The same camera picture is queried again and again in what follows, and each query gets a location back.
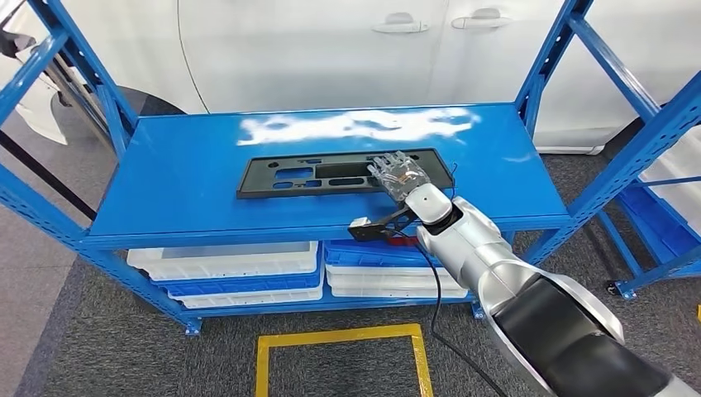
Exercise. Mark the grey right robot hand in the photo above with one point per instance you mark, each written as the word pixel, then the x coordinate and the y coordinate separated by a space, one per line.
pixel 402 175

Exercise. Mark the black plastic plate bracket part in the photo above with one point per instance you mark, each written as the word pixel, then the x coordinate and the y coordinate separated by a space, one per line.
pixel 257 183

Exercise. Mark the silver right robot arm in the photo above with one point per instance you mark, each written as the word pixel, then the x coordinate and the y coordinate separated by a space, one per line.
pixel 476 246

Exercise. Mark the large blue metal shelf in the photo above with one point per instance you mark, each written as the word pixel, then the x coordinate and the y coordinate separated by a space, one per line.
pixel 175 181

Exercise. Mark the red cloth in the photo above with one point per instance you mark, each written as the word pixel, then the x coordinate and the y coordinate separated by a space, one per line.
pixel 395 240

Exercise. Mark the white car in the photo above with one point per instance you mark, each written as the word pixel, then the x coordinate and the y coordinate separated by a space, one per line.
pixel 301 55

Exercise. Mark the yellow floor tape square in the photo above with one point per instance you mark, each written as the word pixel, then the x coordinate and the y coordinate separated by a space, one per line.
pixel 339 333

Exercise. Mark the large white plastic bin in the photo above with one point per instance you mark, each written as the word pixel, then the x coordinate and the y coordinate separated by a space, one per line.
pixel 679 175

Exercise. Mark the blue wheeled metal rack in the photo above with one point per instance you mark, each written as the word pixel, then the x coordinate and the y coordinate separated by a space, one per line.
pixel 665 274

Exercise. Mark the grey stand with black base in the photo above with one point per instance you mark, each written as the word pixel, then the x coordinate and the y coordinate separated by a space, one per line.
pixel 82 102

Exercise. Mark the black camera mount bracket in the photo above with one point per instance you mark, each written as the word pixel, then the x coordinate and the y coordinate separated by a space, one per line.
pixel 378 230

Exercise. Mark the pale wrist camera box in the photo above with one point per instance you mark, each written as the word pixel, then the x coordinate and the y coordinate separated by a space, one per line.
pixel 361 223

